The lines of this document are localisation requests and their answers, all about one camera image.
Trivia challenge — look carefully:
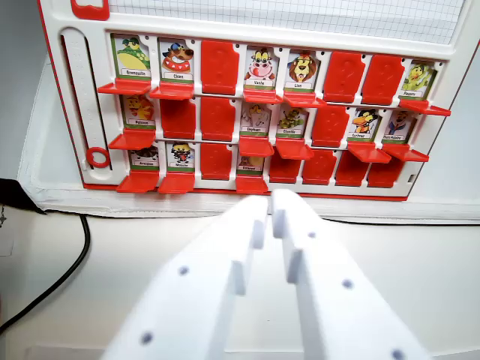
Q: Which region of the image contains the red and white game board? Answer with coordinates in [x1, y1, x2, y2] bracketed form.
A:
[36, 0, 480, 203]

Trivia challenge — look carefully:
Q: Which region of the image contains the white padded mat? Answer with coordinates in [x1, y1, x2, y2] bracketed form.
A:
[16, 55, 480, 227]

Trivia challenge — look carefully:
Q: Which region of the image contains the white printed paper sheet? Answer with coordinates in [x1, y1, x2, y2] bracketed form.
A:
[0, 204, 16, 257]

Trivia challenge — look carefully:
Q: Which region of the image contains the thick black cable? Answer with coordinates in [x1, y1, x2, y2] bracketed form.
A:
[0, 211, 92, 335]

